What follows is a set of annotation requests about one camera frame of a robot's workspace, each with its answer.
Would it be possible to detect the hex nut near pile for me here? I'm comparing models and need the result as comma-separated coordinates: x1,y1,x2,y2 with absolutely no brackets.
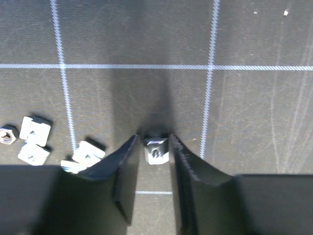
0,125,19,145

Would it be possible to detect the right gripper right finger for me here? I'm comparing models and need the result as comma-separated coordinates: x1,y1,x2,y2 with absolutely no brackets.
169,135,313,235

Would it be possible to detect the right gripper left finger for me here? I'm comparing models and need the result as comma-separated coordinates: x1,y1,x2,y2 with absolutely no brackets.
34,135,140,235

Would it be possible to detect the black grid cutting mat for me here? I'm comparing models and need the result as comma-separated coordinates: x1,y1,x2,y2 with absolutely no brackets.
0,0,313,235

